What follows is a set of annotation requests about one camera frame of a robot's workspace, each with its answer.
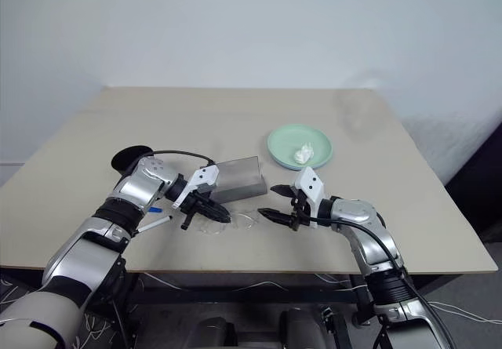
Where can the crumpled white tissue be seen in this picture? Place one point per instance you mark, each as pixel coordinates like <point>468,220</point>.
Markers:
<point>304,153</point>

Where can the pale blue plate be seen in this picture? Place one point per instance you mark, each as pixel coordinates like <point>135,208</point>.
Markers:
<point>284,166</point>

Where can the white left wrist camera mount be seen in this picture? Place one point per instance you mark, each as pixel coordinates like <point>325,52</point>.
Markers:
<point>204,176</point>

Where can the grey glasses case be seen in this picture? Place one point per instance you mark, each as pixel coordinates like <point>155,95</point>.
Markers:
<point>241,178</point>

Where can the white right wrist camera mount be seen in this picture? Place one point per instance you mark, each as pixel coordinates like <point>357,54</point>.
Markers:
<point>310,180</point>

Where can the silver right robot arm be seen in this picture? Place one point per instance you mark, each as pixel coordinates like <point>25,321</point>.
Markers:
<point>355,212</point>

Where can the black white-patterned cloth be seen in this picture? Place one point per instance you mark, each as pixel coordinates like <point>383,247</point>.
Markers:
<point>9,288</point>

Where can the blue marker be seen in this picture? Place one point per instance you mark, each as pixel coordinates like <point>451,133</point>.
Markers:
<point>155,209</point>

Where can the white marker with black cap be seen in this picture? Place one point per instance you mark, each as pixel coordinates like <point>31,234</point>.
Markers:
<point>155,224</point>

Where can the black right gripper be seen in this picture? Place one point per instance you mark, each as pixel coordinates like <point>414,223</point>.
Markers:
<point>300,215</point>

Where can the mint green plate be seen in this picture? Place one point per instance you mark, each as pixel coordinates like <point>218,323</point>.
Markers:
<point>288,143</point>

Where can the clear-framed glasses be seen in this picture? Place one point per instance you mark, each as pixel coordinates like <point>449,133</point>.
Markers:
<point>247,221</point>

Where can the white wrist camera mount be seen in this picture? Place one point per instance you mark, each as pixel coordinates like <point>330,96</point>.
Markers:
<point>204,176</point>
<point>310,180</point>

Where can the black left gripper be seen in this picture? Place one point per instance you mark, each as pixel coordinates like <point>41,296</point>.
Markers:
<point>195,204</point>

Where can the black table frame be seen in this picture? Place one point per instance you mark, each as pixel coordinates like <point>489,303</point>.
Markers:
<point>235,295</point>

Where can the black furniture panel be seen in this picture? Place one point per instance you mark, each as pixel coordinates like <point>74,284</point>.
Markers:
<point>476,184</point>

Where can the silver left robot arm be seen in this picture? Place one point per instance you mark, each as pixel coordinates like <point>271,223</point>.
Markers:
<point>135,186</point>

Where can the black round lid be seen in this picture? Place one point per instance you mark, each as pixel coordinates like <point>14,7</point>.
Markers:
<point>125,157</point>

